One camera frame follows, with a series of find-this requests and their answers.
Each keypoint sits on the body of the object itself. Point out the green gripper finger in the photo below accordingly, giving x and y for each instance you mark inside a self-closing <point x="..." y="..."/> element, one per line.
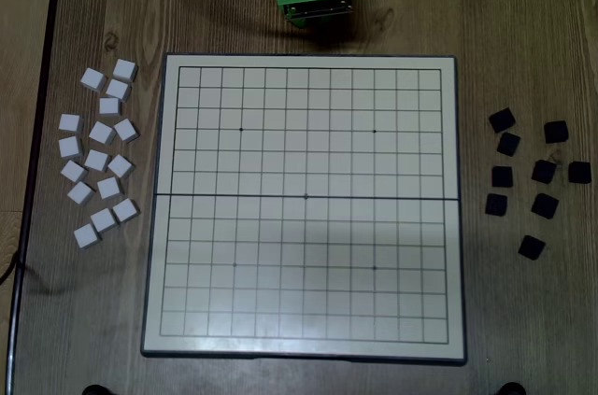
<point x="301" y="23"/>

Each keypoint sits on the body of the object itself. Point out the black cube stone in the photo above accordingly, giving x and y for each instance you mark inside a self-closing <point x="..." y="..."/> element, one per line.
<point x="556" y="131"/>
<point x="502" y="120"/>
<point x="531" y="247"/>
<point x="544" y="171"/>
<point x="579" y="172"/>
<point x="502" y="176"/>
<point x="496" y="204"/>
<point x="545" y="205"/>
<point x="508" y="144"/>

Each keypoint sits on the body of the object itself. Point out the white gridded go board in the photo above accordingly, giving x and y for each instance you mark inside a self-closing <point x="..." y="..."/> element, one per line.
<point x="303" y="157"/>

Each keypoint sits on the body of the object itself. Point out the white cube stone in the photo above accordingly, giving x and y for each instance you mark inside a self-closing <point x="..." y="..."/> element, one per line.
<point x="121" y="166"/>
<point x="125" y="210"/>
<point x="92" y="79"/>
<point x="102" y="132"/>
<point x="109" y="187"/>
<point x="81" y="193"/>
<point x="87" y="235"/>
<point x="118" y="89"/>
<point x="96" y="160"/>
<point x="126" y="130"/>
<point x="73" y="171"/>
<point x="103" y="220"/>
<point x="109" y="106"/>
<point x="70" y="122"/>
<point x="124" y="70"/>
<point x="70" y="146"/>

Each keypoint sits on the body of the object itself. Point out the black round stand foot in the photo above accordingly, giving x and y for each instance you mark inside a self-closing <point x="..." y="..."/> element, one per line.
<point x="511" y="389"/>
<point x="95" y="390"/>

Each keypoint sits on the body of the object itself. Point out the wrist camera circuit module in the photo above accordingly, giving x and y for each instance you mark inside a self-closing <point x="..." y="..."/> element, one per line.
<point x="317" y="10"/>

